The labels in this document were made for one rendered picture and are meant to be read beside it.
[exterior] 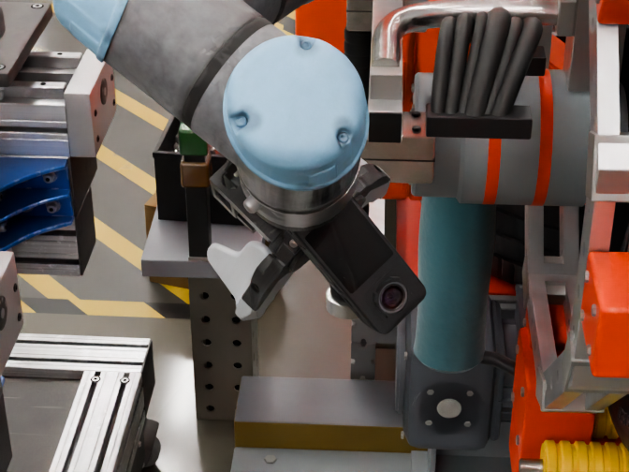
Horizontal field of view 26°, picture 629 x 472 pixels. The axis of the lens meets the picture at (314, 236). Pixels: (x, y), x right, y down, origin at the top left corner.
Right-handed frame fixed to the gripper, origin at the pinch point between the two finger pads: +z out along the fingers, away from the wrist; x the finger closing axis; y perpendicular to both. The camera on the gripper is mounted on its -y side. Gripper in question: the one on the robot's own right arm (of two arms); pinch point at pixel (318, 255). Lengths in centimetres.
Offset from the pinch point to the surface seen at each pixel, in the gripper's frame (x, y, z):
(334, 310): -1.1, -1.5, 26.2
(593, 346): -11.6, -20.2, 7.1
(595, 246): -18.7, -14.7, 10.1
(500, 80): -22.9, 0.9, 7.9
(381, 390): -9, -8, 118
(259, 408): 8, 4, 115
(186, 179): -6, 30, 79
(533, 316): -19, -16, 49
